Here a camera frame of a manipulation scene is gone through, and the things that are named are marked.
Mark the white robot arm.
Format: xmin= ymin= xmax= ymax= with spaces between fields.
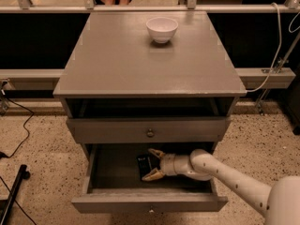
xmin=142 ymin=148 xmax=300 ymax=225

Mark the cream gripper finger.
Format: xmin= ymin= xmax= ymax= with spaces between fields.
xmin=142 ymin=169 xmax=165 ymax=182
xmin=148 ymin=148 xmax=165 ymax=159

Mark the open grey lower drawer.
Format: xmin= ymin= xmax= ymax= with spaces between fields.
xmin=72 ymin=143 xmax=228 ymax=213

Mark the black stand leg with wheel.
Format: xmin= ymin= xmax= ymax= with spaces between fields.
xmin=0 ymin=164 xmax=30 ymax=225

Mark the dark blueberry rxbar wrapper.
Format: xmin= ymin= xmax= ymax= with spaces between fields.
xmin=136 ymin=155 xmax=152 ymax=178

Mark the white ceramic bowl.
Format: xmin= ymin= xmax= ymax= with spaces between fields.
xmin=146 ymin=17 xmax=178 ymax=43

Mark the white cable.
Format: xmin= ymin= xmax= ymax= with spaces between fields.
xmin=246 ymin=2 xmax=300 ymax=94

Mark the closed grey upper drawer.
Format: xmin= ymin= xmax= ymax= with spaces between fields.
xmin=67 ymin=117 xmax=231 ymax=143

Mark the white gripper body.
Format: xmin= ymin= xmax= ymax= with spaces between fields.
xmin=159 ymin=154 xmax=176 ymax=176

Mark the black floor cable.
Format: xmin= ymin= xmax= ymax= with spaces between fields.
xmin=0 ymin=97 xmax=36 ymax=159

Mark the metal bracket strut right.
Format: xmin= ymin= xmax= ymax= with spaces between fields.
xmin=255 ymin=32 xmax=300 ymax=115

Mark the round brass drawer knob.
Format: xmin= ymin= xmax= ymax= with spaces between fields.
xmin=146 ymin=128 xmax=155 ymax=138

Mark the grey metal railing frame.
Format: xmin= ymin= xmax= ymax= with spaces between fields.
xmin=0 ymin=0 xmax=300 ymax=91

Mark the grey wooden drawer cabinet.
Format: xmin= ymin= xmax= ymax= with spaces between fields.
xmin=52 ymin=10 xmax=248 ymax=161

